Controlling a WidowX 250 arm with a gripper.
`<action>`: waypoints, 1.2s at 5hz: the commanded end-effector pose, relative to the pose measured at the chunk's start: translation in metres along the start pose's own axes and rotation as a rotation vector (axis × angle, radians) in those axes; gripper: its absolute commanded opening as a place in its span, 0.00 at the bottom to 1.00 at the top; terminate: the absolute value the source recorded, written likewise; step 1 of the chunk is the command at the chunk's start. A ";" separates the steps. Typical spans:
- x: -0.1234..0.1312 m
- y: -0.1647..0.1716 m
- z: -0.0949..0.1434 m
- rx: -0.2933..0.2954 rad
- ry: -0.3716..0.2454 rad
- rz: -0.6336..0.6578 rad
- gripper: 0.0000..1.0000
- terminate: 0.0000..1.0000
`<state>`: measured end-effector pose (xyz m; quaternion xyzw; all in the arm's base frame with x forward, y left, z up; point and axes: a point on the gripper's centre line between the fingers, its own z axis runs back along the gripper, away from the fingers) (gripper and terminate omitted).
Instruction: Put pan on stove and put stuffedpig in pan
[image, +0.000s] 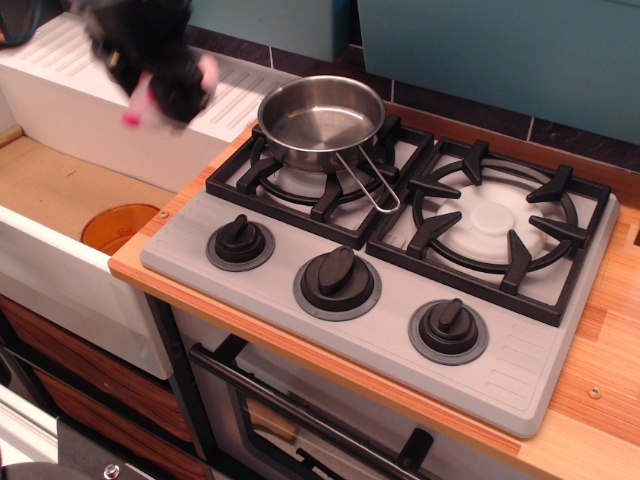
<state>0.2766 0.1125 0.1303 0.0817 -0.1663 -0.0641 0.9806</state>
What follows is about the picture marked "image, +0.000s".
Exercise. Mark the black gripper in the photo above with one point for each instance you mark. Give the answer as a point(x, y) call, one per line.
point(132, 37)

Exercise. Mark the pink stuffed pig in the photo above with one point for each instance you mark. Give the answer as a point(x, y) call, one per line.
point(145, 112)

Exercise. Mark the stainless steel pan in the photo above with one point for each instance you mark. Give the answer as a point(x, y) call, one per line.
point(325, 124)

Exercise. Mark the black left stove knob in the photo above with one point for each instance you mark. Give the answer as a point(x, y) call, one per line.
point(240, 245)

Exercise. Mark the black stove knob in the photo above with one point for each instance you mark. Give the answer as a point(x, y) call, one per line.
point(448, 332)
point(337, 286)
point(240, 245)

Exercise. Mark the black middle stove knob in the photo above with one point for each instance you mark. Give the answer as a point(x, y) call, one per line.
point(337, 286)

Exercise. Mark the grey toy stove top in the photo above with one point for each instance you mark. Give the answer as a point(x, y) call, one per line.
point(509, 385)

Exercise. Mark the black right stove knob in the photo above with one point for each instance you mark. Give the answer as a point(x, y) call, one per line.
point(448, 332)

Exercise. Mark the white sink unit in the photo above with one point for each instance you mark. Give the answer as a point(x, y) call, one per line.
point(66, 157)

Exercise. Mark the orange plastic bowl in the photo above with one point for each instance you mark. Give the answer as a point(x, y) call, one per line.
point(109, 230)

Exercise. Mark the black left burner grate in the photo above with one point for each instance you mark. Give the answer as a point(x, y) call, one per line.
point(340, 206)

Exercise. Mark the black burner grate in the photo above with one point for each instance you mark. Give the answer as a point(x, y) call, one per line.
point(340, 206)
point(509, 232)

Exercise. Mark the wooden drawer front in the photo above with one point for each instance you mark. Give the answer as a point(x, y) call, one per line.
point(121, 407)

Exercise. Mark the white oven door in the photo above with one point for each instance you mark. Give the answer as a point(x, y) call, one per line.
point(280, 449)

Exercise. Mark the black right burner grate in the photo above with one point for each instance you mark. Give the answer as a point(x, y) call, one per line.
point(509, 232)

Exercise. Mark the black oven door handle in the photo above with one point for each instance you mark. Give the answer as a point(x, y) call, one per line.
point(221, 363)

